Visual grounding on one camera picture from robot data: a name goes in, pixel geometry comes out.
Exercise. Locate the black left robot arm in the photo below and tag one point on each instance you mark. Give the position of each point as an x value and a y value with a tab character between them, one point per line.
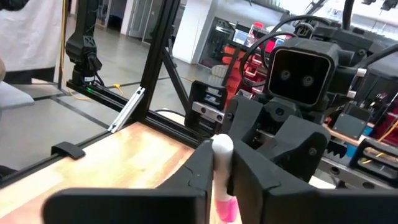
367	46

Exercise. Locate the pink capped white marker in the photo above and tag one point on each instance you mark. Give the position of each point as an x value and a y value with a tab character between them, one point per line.
222	161

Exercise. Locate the silver angle bracket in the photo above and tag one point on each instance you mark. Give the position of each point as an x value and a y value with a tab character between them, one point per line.
127	109

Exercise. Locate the grey chair seat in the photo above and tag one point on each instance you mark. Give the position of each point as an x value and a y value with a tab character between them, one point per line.
14	95

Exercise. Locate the black background robot arm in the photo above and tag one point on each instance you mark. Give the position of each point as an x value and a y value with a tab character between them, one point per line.
84	53

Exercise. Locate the white pillar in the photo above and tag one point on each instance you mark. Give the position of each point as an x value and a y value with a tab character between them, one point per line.
192	31

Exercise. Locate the black aluminium table frame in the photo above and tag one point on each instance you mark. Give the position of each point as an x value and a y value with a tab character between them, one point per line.
155	62

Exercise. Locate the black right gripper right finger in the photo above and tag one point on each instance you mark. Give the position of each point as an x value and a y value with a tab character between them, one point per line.
311	207

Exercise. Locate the red storage shelf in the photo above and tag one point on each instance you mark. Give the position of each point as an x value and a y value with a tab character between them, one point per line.
248	70

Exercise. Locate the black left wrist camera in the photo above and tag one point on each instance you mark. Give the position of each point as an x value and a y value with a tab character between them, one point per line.
298	77

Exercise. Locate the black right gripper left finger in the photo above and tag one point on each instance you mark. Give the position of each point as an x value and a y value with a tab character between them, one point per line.
124	207

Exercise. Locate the black frame clip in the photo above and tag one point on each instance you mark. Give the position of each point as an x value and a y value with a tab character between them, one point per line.
66	150

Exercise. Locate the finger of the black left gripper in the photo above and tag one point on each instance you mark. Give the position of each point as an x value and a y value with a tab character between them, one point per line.
298	146
242	121

